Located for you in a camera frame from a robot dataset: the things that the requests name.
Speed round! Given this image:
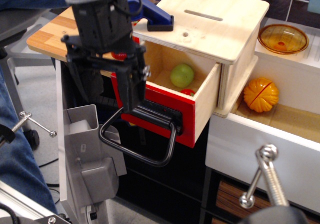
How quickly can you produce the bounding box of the blue jeans leg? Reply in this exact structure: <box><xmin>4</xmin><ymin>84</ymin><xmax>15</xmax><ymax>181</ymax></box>
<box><xmin>0</xmin><ymin>66</ymin><xmax>59</xmax><ymax>215</ymax></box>

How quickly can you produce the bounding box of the steel clamp screw right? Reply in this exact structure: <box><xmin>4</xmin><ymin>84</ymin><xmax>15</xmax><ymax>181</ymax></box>
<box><xmin>239</xmin><ymin>144</ymin><xmax>290</xmax><ymax>209</ymax></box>

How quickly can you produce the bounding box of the red front wooden drawer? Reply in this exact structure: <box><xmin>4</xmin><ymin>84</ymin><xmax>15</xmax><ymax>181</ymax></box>
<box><xmin>110</xmin><ymin>40</ymin><xmax>222</xmax><ymax>149</ymax></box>

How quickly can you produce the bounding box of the grey metal bracket mount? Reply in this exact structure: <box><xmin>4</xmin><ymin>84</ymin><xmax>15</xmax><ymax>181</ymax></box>
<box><xmin>58</xmin><ymin>105</ymin><xmax>127</xmax><ymax>224</ymax></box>

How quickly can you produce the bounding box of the steel clamp handle left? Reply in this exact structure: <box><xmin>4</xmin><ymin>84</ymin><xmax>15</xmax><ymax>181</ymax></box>
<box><xmin>0</xmin><ymin>111</ymin><xmax>57</xmax><ymax>147</ymax></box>

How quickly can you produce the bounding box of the white sink basin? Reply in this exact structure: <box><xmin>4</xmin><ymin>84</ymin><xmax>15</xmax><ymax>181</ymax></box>
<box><xmin>205</xmin><ymin>25</ymin><xmax>320</xmax><ymax>213</ymax></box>

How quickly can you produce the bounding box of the red lid spice jar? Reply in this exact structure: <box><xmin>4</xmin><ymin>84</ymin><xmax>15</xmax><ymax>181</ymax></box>
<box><xmin>110</xmin><ymin>52</ymin><xmax>127</xmax><ymax>61</ymax></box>

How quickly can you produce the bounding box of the blue bar clamp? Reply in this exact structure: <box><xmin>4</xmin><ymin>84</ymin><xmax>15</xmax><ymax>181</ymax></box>
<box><xmin>127</xmin><ymin>0</ymin><xmax>174</xmax><ymax>31</ymax></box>

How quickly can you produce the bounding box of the red toy tomato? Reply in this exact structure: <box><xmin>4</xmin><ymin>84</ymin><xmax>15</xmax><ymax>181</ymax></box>
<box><xmin>180</xmin><ymin>89</ymin><xmax>195</xmax><ymax>97</ymax></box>

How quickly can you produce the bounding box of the amber plastic bowl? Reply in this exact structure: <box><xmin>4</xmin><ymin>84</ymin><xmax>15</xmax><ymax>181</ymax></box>
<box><xmin>258</xmin><ymin>24</ymin><xmax>309</xmax><ymax>54</ymax></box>

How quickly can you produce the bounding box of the orange toy pumpkin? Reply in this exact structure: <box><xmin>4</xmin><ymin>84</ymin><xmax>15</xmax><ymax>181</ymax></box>
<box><xmin>243</xmin><ymin>77</ymin><xmax>280</xmax><ymax>113</ymax></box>

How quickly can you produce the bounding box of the green toy apple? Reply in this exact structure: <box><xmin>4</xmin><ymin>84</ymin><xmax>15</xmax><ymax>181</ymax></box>
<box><xmin>170</xmin><ymin>63</ymin><xmax>195</xmax><ymax>88</ymax></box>

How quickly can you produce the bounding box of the black drawer pull handle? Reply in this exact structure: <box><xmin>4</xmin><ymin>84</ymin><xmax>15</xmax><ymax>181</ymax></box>
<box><xmin>99</xmin><ymin>101</ymin><xmax>183</xmax><ymax>167</ymax></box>

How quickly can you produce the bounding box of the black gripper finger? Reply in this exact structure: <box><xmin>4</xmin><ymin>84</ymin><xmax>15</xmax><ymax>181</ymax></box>
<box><xmin>115</xmin><ymin>66</ymin><xmax>146</xmax><ymax>112</ymax></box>
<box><xmin>67</xmin><ymin>61</ymin><xmax>104</xmax><ymax>102</ymax></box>

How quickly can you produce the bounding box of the light plywood box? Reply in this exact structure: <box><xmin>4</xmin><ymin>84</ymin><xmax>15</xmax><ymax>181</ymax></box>
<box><xmin>133</xmin><ymin>0</ymin><xmax>270</xmax><ymax>117</ymax></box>

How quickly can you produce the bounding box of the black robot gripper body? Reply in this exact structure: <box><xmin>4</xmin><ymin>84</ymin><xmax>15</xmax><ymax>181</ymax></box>
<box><xmin>61</xmin><ymin>0</ymin><xmax>149</xmax><ymax>81</ymax></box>

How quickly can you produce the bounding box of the black caster wheel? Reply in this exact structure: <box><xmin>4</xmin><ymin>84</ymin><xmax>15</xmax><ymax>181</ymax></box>
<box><xmin>23</xmin><ymin>130</ymin><xmax>40</xmax><ymax>151</ymax></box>

